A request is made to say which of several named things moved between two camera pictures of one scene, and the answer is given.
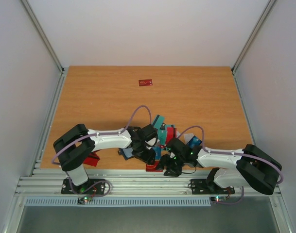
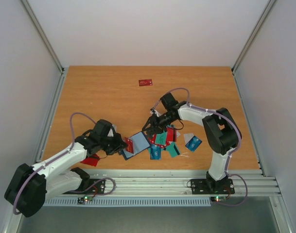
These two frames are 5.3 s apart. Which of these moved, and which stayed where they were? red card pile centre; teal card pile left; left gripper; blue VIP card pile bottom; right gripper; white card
Moved: left gripper; right gripper
Stayed: teal card pile left; red card pile centre; white card; blue VIP card pile bottom
